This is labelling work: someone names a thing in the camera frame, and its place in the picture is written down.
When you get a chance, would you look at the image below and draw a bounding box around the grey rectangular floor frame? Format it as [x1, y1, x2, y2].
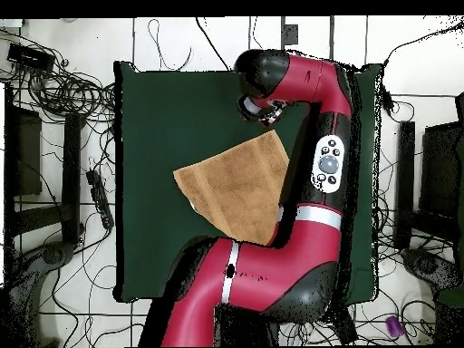
[280, 15, 335, 61]

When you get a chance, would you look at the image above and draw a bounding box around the orange terry towel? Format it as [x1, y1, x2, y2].
[172, 129, 290, 247]

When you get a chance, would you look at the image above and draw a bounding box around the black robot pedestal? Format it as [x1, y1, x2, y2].
[215, 304, 280, 347]

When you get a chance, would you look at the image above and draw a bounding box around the grey black stand base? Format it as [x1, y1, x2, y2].
[8, 239, 77, 347]
[400, 246, 464, 291]

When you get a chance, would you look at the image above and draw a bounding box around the dark green table cloth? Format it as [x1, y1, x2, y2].
[112, 61, 382, 305]

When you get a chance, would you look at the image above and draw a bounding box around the purple small object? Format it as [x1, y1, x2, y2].
[384, 314, 404, 339]

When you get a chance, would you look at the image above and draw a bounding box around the thin black looped cable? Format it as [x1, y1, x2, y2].
[147, 17, 193, 73]

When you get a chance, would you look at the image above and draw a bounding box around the black rectangular floor box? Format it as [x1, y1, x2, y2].
[331, 305, 359, 345]

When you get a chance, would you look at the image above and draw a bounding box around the coiled black cable tangle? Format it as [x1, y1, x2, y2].
[21, 61, 116, 122]

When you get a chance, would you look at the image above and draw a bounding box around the black power strip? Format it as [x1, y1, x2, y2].
[85, 169, 115, 231]

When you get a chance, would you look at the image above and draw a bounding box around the black electronics box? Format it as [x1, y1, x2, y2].
[6, 42, 56, 73]

